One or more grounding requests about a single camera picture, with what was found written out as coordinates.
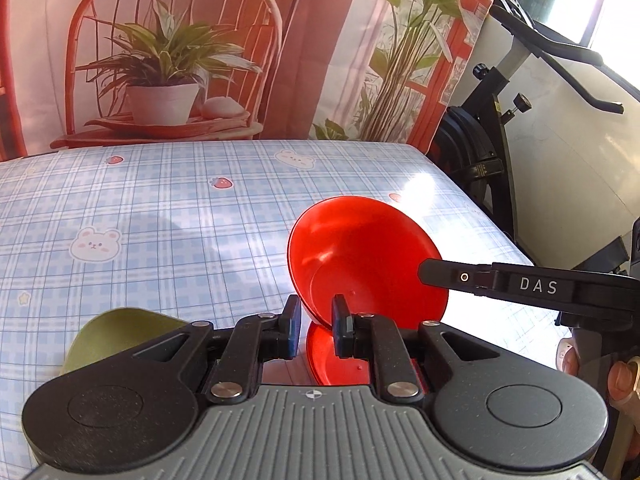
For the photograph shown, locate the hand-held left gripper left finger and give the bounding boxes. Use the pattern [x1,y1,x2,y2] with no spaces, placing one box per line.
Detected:
[131,295,303,405]

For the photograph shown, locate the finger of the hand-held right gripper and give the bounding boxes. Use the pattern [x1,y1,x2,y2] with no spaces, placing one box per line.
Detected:
[418,257,630,312]

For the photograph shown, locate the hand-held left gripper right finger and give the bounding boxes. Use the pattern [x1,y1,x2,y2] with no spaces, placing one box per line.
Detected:
[332,295,497,405]

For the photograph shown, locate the red bowl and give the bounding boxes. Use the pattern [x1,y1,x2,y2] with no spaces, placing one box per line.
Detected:
[287,196,449,331]
[306,321,373,387]

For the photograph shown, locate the person's right hand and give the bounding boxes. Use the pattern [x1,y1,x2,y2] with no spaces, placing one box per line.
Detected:
[556,338,640,405]

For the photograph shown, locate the black exercise bike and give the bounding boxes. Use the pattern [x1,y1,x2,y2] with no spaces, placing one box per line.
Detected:
[431,0,633,266]

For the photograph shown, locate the green square plate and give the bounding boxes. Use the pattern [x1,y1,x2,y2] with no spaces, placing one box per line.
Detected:
[62,308,188,376]

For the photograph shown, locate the blue plaid tablecloth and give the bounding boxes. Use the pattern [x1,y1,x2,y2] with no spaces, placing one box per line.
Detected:
[0,140,576,466]

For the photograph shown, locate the printed room backdrop cloth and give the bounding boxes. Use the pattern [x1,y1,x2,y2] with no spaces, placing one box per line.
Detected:
[0,0,501,161]

